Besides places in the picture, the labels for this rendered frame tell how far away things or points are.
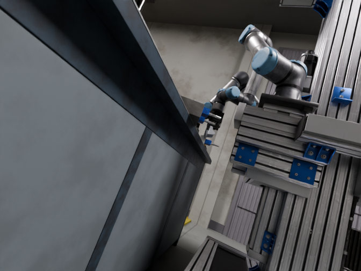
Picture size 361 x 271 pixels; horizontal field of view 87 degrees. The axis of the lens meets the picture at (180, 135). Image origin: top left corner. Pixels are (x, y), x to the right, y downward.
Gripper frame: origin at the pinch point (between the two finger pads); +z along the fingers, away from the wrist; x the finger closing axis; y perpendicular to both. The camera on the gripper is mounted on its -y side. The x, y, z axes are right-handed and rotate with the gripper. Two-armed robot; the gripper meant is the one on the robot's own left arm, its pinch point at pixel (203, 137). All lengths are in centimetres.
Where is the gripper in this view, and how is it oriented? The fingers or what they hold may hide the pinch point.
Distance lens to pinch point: 122.4
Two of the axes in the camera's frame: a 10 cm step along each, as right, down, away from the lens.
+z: -3.5, 9.2, -1.9
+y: 9.4, 3.4, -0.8
